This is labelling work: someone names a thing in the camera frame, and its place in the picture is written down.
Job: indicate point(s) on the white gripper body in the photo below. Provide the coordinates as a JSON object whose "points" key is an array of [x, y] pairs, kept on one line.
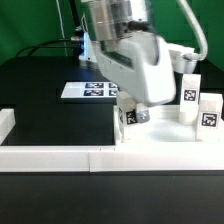
{"points": [[143, 65]]}

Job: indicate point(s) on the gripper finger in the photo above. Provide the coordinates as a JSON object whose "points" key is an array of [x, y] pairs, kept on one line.
{"points": [[142, 113]]}

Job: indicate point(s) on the white square table top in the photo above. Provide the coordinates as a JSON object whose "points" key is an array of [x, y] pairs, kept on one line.
{"points": [[164, 126]]}

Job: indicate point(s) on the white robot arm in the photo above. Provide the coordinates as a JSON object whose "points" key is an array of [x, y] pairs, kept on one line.
{"points": [[107, 21]]}

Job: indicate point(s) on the white U-shaped fence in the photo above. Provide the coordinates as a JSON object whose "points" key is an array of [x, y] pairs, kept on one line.
{"points": [[171, 156]]}

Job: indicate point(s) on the white tag sheet with markers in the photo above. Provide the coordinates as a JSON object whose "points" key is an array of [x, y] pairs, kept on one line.
{"points": [[89, 90]]}

